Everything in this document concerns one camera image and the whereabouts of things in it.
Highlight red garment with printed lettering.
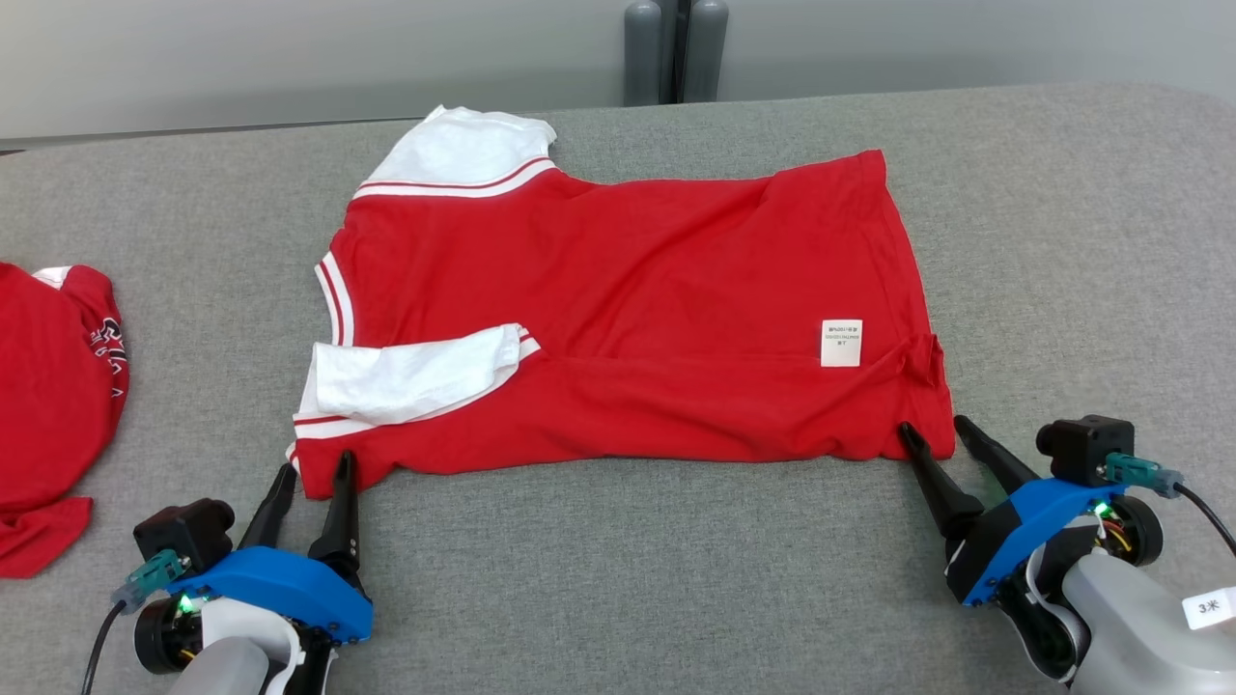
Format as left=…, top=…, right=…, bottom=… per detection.
left=0, top=261, right=130, bottom=580

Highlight white right cable label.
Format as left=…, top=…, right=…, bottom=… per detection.
left=1182, top=587, right=1236, bottom=631

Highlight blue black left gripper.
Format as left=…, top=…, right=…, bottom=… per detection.
left=133, top=449, right=375, bottom=695

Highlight red t-shirt white sleeves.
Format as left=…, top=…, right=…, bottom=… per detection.
left=286, top=104, right=957, bottom=501

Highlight black left camera cable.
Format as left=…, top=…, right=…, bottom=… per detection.
left=80, top=548, right=190, bottom=695

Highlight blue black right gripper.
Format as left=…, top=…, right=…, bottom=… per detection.
left=897, top=414, right=1166, bottom=682

